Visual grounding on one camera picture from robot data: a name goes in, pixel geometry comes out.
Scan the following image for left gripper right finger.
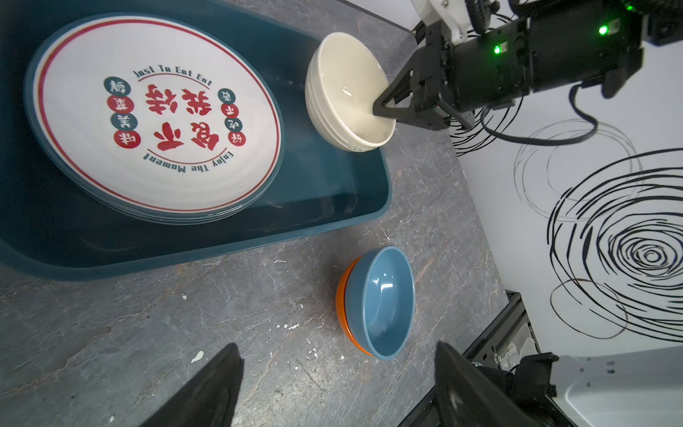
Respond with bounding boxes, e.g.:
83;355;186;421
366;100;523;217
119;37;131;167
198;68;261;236
435;342;538;426

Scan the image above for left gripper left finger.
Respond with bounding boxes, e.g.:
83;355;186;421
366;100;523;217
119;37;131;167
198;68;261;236
143;343;245;426

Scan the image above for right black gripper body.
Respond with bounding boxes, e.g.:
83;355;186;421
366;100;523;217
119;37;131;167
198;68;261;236
421;12;644;130

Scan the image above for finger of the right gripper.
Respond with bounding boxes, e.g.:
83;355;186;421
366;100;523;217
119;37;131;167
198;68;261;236
373;55;446;128

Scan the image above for cream bowl teal outside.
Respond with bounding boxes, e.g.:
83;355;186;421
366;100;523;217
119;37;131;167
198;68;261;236
305;32;396;153

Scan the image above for blue bowl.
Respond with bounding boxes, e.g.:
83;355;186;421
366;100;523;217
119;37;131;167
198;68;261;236
344;246;415;360

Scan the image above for orange bowl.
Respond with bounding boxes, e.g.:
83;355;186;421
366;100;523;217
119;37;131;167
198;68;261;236
335;258;372;357

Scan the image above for white plate red characters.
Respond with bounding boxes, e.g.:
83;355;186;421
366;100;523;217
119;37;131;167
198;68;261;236
24;14;284;225

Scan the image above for teal plastic bin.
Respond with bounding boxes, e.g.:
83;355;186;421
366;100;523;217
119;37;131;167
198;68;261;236
1;1;391;281

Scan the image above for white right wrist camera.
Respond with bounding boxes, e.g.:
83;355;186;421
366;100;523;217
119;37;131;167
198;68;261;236
411;0;476;44

